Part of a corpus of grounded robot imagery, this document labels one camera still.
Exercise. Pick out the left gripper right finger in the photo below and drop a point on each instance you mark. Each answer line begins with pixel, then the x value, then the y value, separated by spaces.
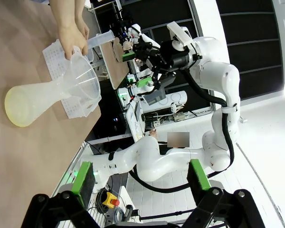
pixel 199 180

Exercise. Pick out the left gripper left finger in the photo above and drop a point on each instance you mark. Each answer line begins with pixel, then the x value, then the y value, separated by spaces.
pixel 84 180

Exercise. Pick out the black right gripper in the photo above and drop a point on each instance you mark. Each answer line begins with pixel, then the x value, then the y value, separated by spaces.
pixel 175 58

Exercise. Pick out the clear graduated cylinder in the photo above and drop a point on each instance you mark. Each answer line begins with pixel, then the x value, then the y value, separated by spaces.
pixel 99 39

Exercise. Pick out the translucent plastic funnel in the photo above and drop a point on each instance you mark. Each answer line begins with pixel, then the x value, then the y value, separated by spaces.
pixel 85 76

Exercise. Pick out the translucent conical flask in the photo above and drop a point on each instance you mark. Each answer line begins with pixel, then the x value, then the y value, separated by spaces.
pixel 26 104

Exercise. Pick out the white perforated plastic basket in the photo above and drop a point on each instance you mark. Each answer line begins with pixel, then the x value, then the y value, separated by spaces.
pixel 54 61

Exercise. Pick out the person's right forearm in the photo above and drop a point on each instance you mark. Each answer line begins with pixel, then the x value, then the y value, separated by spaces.
pixel 64 12

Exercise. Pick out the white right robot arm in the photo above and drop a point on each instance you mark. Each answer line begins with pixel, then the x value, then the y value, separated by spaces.
pixel 216 71

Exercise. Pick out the person behind robot base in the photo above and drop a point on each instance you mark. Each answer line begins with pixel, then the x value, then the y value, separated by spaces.
pixel 178 140

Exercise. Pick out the person's right hand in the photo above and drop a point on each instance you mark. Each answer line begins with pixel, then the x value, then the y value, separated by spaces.
pixel 72 35

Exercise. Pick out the yellow emergency stop button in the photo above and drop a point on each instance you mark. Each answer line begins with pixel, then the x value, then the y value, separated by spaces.
pixel 110 199

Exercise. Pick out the round wooden plate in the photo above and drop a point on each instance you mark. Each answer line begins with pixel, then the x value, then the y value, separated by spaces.
pixel 117 51

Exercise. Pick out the brown wooden table board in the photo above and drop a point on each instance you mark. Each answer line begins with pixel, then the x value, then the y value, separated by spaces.
pixel 114 71

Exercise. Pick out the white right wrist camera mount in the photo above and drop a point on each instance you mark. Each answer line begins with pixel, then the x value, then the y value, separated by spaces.
pixel 178 33

